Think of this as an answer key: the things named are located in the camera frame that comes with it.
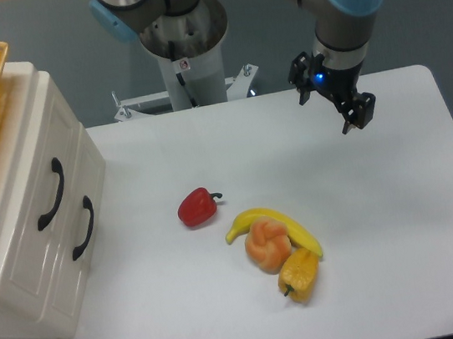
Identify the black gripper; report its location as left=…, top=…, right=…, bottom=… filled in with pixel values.
left=288, top=52, right=376, bottom=134

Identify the black top drawer handle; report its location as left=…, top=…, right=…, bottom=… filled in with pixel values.
left=28, top=155, right=72, bottom=232

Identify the black drawer handle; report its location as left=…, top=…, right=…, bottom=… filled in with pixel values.
left=28, top=155, right=72, bottom=232
left=72, top=195, right=95, bottom=261

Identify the white drawer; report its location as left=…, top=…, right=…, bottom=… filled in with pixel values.
left=0, top=66, right=104, bottom=295
left=26, top=130, right=105, bottom=339

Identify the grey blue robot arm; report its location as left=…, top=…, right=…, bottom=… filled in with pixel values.
left=89, top=0, right=384, bottom=130

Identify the white drawer cabinet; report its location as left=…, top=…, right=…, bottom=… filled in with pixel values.
left=0, top=62, right=105, bottom=339

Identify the yellow banana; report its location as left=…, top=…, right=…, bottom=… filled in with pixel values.
left=225, top=207, right=323, bottom=259

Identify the orange knotted bread roll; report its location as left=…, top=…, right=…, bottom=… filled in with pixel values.
left=244, top=216, right=292, bottom=274

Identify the red bell pepper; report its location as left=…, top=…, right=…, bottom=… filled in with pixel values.
left=177, top=187, right=222, bottom=228

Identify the yellow bell pepper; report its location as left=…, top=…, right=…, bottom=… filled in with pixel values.
left=277, top=248, right=319, bottom=304

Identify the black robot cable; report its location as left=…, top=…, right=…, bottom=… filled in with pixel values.
left=167, top=37, right=201, bottom=110

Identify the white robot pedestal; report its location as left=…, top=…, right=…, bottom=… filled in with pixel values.
left=98, top=0, right=264, bottom=124

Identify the black bottom drawer handle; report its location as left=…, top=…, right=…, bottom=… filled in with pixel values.
left=72, top=195, right=95, bottom=261

